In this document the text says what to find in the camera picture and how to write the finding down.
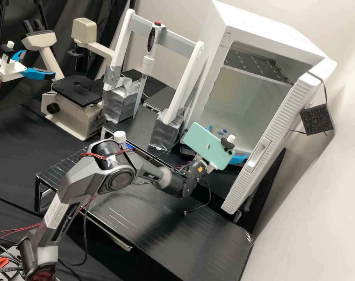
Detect cream microscope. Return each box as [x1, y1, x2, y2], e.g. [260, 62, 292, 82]
[21, 17, 115, 142]

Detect black cable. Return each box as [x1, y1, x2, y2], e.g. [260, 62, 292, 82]
[58, 201, 92, 269]
[183, 177, 212, 215]
[148, 137, 186, 163]

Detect red wire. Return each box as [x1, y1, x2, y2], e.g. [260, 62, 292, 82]
[0, 222, 41, 239]

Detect white incubator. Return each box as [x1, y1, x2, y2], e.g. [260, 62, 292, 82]
[179, 0, 327, 164]

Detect incubator door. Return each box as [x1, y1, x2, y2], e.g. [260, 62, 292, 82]
[221, 58, 338, 216]

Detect petri dish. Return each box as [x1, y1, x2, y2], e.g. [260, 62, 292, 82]
[210, 125, 230, 140]

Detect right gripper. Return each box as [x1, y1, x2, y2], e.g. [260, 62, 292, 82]
[194, 124, 250, 171]

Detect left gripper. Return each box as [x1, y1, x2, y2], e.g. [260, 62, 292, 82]
[0, 50, 56, 83]

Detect right wrist camera phone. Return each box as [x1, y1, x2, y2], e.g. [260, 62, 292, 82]
[183, 122, 237, 171]

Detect white pipette stand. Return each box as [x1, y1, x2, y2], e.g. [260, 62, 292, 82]
[102, 8, 209, 150]

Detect pipette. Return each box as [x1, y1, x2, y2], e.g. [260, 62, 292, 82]
[133, 21, 167, 119]

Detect small bottle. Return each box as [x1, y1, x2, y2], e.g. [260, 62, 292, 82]
[113, 131, 127, 148]

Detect black platform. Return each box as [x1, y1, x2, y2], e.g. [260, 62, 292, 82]
[101, 107, 195, 164]
[35, 146, 255, 281]
[142, 86, 178, 113]

